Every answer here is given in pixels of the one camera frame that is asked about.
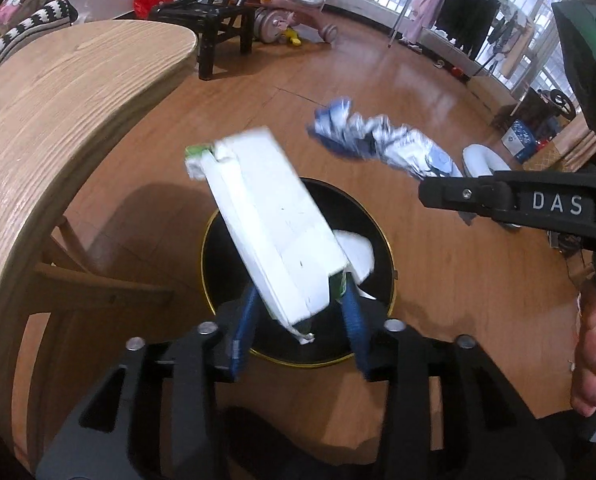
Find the black round trash bin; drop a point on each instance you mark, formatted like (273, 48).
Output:
(310, 272)

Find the pink kids tricycle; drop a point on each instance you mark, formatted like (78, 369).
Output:
(276, 19)

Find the clothes rack with garments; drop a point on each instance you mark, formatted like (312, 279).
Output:
(502, 30)

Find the white slipper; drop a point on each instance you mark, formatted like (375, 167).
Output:
(480, 161)

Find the person's right hand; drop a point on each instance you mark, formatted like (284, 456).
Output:
(583, 386)

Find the blue white box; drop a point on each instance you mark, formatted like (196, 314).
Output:
(520, 141)

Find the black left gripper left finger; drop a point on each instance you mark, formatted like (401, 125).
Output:
(114, 432)

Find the black wooden chair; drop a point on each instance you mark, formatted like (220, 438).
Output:
(214, 21)

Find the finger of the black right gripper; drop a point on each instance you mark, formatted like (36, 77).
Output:
(544, 200)

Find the black white striped sofa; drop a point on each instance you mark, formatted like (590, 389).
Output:
(56, 14)

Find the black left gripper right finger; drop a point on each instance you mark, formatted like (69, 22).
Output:
(450, 412)

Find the blue white wrapper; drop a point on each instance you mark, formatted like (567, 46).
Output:
(350, 135)

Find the white green carton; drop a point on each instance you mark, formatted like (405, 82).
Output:
(263, 202)

